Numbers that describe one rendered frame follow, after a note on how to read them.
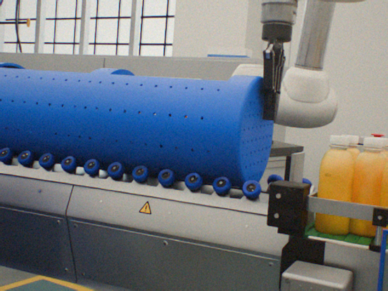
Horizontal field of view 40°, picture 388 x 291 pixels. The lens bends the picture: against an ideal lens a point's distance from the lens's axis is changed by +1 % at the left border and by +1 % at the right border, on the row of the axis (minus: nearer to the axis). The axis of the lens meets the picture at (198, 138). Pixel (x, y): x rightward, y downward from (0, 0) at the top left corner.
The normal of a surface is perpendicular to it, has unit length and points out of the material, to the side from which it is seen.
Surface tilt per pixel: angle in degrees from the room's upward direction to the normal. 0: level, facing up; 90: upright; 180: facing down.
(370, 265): 90
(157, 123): 88
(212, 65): 90
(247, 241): 70
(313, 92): 96
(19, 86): 62
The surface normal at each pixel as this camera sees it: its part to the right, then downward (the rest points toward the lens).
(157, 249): -0.41, 0.35
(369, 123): -0.52, 0.00
